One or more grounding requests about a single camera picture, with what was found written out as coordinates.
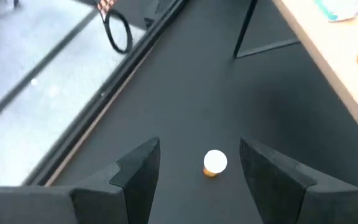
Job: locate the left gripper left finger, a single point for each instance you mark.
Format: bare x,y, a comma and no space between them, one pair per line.
73,208

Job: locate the small orange pill bottle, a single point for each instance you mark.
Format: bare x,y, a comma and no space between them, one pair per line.
215,162

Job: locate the small white paper scrap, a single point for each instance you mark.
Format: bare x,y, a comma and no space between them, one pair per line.
34,81

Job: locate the white supplement bottle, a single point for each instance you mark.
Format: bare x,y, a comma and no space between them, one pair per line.
340,9

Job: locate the black striped floor mat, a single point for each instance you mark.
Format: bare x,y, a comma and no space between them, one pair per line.
141,9

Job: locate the black table edge frame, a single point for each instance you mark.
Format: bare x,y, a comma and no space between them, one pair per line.
104,96

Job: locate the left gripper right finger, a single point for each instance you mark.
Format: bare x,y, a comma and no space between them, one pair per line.
306,202

